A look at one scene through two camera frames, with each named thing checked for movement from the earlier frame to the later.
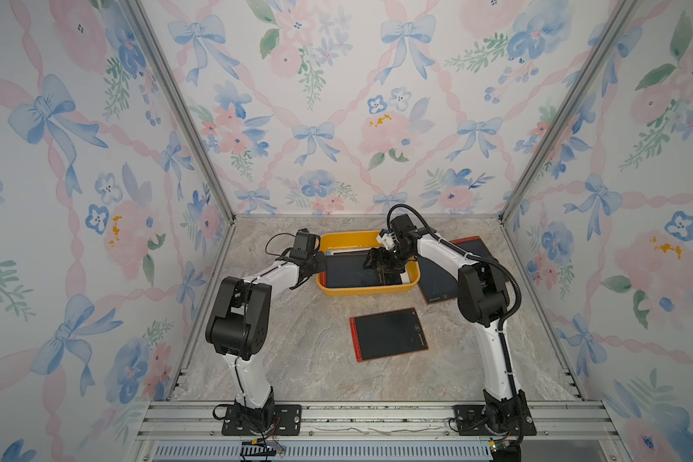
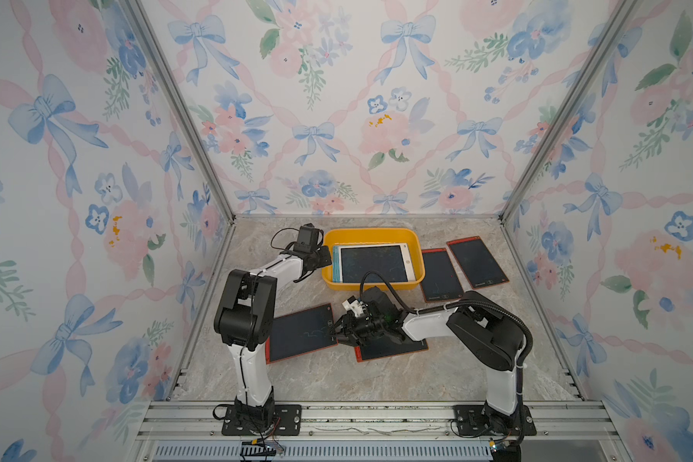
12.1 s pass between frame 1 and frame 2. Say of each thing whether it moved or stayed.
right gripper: moved
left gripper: stayed
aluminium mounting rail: stayed
